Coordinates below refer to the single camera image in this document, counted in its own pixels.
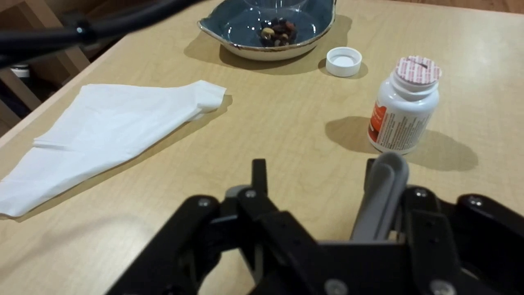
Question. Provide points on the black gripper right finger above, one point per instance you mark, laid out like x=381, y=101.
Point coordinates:
x=463, y=250

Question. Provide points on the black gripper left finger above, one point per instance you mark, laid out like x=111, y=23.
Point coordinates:
x=217, y=250

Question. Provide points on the white pill bottle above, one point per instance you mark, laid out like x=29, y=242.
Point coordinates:
x=403, y=108

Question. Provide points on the white paper napkin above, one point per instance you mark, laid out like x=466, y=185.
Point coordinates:
x=98, y=136

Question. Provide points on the blue ceramic bowl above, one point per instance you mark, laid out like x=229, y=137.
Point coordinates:
x=239, y=26

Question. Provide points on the white bottle cap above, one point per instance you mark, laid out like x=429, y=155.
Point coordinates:
x=344, y=59

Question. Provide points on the mixed nuts pile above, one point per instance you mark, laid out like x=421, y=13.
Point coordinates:
x=276, y=31

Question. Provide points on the light wooden dining chair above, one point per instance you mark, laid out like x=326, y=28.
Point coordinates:
x=42, y=16

